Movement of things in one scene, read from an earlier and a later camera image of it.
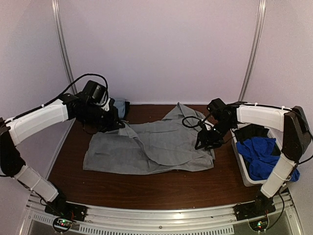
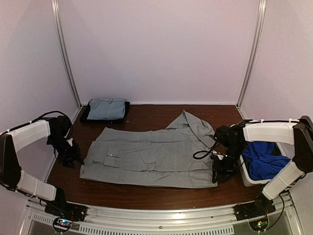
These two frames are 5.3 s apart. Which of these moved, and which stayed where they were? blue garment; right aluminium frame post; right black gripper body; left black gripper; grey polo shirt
Moved: left black gripper; right black gripper body; grey polo shirt
Stayed: right aluminium frame post; blue garment
